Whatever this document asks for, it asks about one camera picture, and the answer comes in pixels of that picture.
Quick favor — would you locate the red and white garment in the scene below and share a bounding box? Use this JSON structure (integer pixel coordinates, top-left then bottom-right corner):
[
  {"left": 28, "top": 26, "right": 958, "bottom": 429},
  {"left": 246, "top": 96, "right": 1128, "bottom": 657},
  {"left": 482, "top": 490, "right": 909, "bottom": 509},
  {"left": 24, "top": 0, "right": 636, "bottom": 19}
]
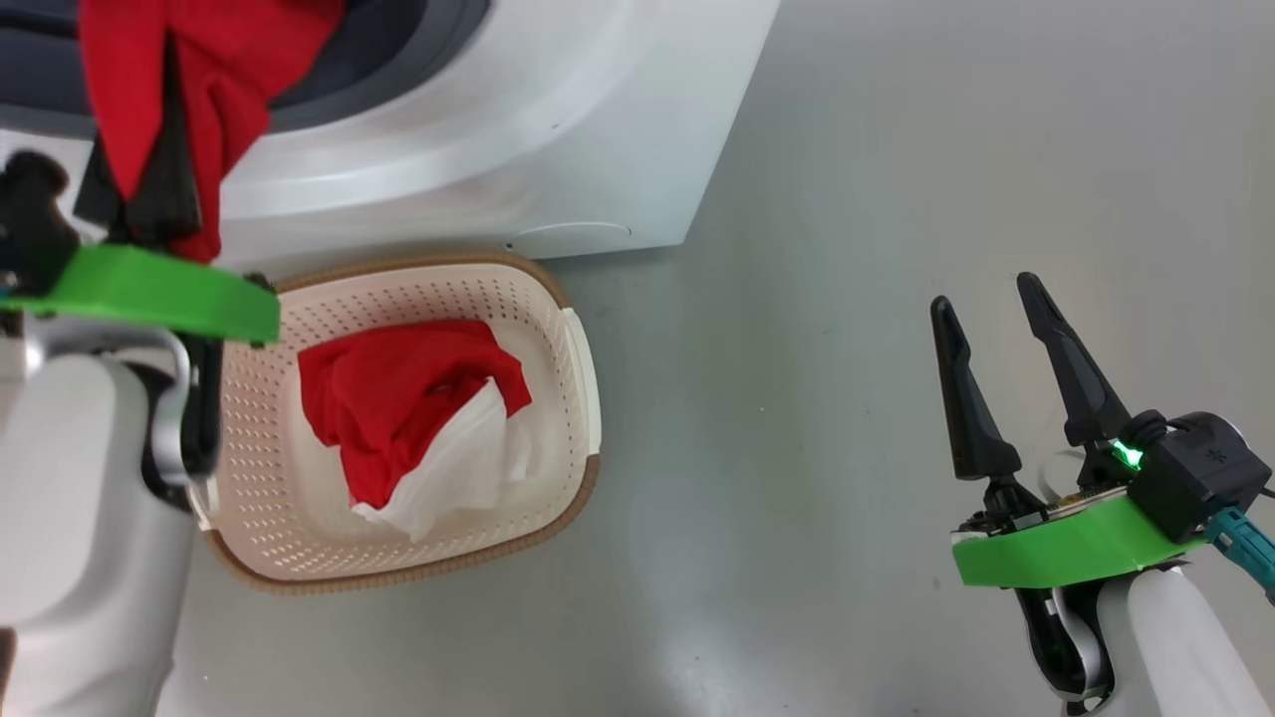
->
[{"left": 297, "top": 319, "right": 544, "bottom": 544}]

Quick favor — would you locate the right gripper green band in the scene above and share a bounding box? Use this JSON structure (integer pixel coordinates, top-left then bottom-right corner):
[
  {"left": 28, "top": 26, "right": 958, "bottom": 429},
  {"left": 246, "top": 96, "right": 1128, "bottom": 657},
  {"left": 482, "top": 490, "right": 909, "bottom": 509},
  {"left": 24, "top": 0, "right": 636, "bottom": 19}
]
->
[{"left": 929, "top": 271, "right": 1211, "bottom": 589}]

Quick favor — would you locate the round white filter cover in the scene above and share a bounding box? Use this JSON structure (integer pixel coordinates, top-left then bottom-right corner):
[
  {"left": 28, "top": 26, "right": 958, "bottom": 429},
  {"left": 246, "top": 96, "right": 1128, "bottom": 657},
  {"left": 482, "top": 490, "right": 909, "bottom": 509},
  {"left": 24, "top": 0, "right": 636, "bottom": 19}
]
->
[{"left": 508, "top": 221, "right": 634, "bottom": 250}]

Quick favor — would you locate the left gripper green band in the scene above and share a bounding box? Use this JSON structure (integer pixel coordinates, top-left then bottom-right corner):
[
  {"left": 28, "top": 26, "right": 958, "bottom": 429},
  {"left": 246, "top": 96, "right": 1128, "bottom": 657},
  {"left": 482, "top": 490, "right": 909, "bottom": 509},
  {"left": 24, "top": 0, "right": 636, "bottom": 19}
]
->
[{"left": 0, "top": 45, "right": 282, "bottom": 348}]

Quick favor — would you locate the cream perforated basket brown rim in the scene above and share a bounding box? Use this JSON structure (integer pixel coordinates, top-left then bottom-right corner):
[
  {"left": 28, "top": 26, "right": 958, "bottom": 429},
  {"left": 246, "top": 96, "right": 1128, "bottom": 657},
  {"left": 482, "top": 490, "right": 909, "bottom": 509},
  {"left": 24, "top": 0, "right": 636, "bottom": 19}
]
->
[{"left": 189, "top": 251, "right": 602, "bottom": 597}]

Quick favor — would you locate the teal cable connector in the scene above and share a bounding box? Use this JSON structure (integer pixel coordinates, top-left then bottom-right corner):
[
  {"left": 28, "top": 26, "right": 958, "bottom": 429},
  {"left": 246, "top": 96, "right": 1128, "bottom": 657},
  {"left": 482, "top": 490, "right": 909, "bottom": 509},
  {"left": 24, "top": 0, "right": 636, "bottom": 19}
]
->
[{"left": 1205, "top": 506, "right": 1275, "bottom": 603}]

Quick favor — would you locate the white front-load washing machine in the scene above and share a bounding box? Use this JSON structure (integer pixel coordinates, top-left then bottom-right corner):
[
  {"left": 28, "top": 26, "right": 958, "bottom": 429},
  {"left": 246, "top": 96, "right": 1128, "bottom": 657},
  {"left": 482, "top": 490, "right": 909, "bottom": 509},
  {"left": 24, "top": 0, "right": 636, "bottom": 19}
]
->
[{"left": 0, "top": 0, "right": 783, "bottom": 275}]

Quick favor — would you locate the plain red garment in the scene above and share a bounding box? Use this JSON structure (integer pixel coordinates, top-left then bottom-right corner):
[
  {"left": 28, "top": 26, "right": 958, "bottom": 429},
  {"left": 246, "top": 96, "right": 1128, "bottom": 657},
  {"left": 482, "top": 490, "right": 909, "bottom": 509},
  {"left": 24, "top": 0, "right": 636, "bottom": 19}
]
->
[{"left": 75, "top": 0, "right": 345, "bottom": 265}]

